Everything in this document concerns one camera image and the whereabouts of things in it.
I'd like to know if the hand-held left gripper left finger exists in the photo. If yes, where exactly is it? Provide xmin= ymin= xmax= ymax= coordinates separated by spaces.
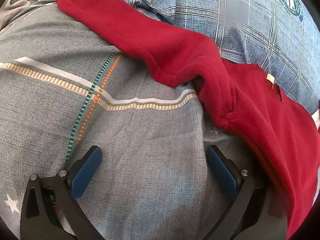
xmin=20 ymin=145 xmax=105 ymax=240

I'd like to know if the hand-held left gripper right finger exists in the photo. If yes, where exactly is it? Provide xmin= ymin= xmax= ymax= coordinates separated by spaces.
xmin=205 ymin=144 xmax=288 ymax=240

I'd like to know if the red fleece garment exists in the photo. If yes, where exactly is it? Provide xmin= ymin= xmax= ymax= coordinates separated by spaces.
xmin=56 ymin=0 xmax=320 ymax=239

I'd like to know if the grey plaid bed sheet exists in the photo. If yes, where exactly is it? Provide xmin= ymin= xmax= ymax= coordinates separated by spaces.
xmin=0 ymin=5 xmax=253 ymax=240

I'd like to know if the blue plaid blanket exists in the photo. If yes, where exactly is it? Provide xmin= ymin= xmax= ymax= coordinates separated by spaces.
xmin=85 ymin=0 xmax=320 ymax=115

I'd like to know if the light grey cloth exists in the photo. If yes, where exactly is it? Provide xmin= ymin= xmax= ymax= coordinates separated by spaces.
xmin=0 ymin=0 xmax=75 ymax=30

